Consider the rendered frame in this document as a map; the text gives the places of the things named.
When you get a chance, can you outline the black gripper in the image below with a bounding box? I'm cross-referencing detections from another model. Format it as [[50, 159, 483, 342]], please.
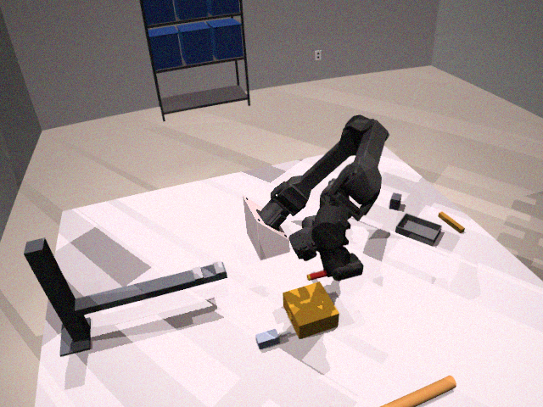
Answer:
[[302, 215, 364, 282]]

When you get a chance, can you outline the red cylinder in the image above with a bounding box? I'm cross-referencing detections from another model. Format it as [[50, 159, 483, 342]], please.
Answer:
[[307, 270, 327, 281]]

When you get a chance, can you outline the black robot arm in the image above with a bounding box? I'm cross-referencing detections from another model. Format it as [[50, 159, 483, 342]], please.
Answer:
[[256, 114, 389, 262]]

